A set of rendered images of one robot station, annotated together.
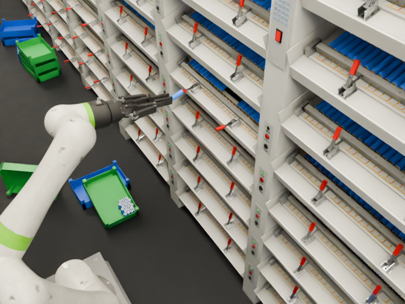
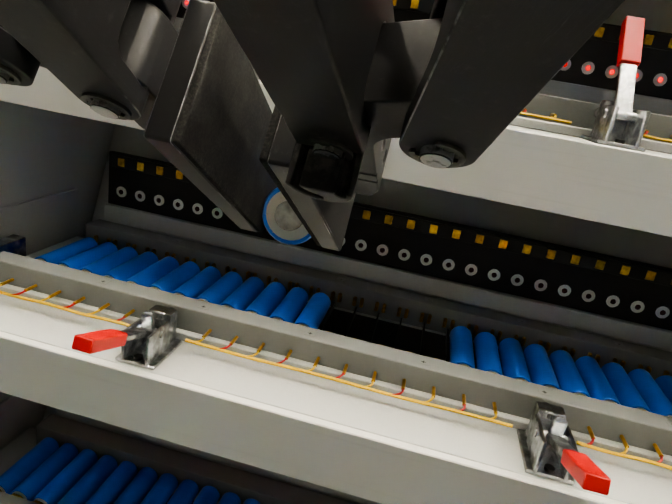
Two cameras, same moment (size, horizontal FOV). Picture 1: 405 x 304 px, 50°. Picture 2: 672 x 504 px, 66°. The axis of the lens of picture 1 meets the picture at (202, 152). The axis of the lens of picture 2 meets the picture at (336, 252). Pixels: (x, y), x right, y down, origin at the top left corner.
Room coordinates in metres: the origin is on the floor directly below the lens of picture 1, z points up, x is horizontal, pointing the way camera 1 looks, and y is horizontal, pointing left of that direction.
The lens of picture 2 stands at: (1.13, 0.23, 1.00)
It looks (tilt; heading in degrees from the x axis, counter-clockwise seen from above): 2 degrees up; 310
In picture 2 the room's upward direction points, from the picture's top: 13 degrees clockwise
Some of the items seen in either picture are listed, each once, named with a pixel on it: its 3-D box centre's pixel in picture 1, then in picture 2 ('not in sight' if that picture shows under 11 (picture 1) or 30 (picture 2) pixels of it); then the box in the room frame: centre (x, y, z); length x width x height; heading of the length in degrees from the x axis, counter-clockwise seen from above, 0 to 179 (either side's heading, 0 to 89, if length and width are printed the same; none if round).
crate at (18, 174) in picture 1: (29, 181); not in sight; (1.72, 1.00, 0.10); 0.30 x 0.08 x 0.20; 82
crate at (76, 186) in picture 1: (100, 184); not in sight; (1.74, 0.61, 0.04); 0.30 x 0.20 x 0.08; 122
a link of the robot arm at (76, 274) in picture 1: (78, 286); not in sight; (0.84, 0.47, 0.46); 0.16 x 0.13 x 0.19; 46
